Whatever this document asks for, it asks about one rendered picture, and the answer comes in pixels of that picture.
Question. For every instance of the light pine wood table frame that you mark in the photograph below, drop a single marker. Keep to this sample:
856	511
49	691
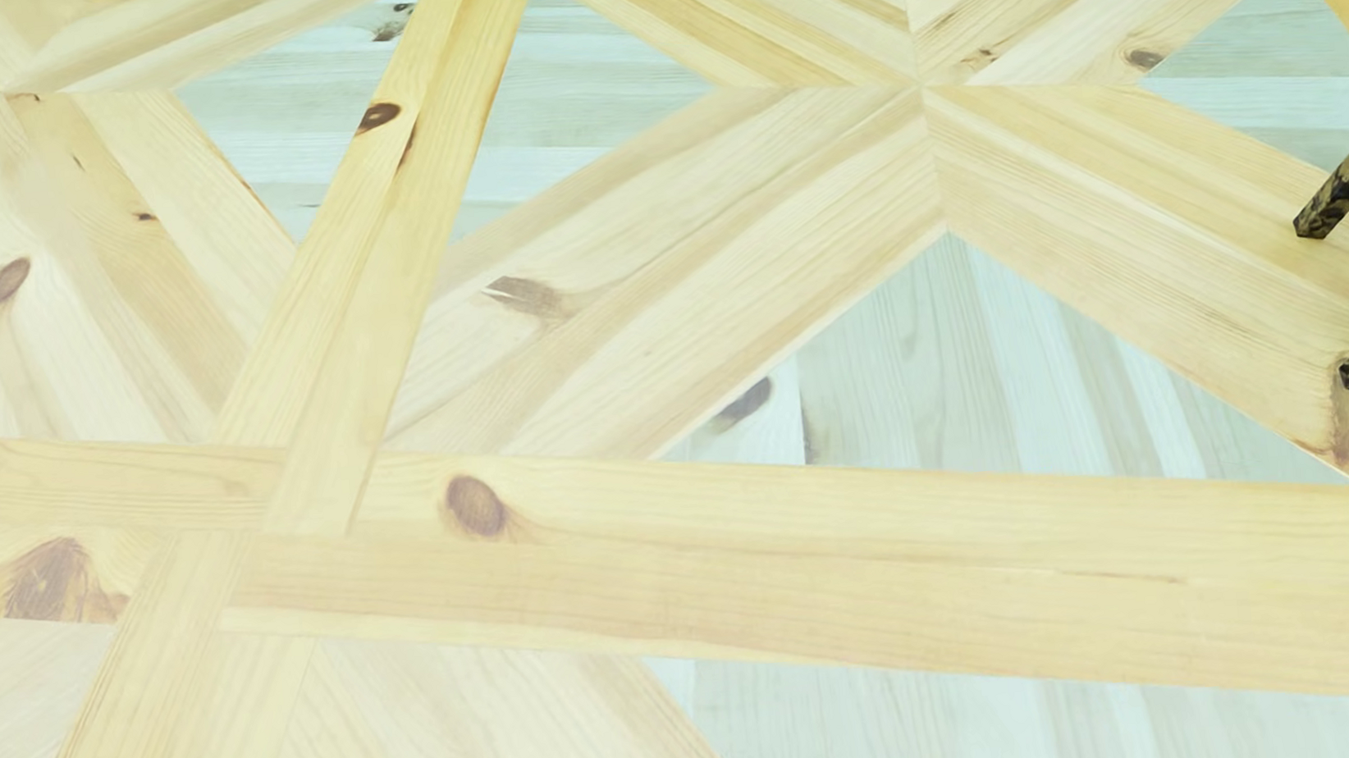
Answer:
765	543

